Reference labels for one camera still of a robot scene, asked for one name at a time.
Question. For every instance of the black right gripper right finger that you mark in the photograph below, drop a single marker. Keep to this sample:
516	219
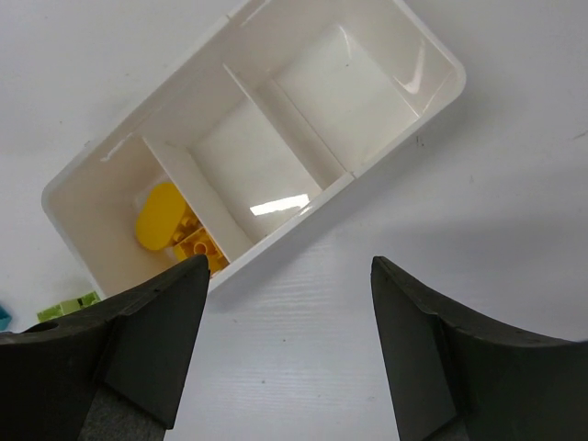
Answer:
456	374

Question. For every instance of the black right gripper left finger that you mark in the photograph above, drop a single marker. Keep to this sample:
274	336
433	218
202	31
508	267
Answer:
113	371

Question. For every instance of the green lego brick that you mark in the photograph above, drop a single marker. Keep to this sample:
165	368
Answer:
68	306

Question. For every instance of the teal two-by-two lego brick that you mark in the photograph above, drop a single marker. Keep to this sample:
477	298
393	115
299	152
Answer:
6	318

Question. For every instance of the yellow striped lego brick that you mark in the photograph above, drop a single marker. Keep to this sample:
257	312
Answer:
192	239

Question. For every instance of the yellow butterfly lego block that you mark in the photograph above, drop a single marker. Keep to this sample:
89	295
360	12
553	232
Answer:
160	222

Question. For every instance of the white three-compartment container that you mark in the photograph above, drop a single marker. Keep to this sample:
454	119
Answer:
278	108

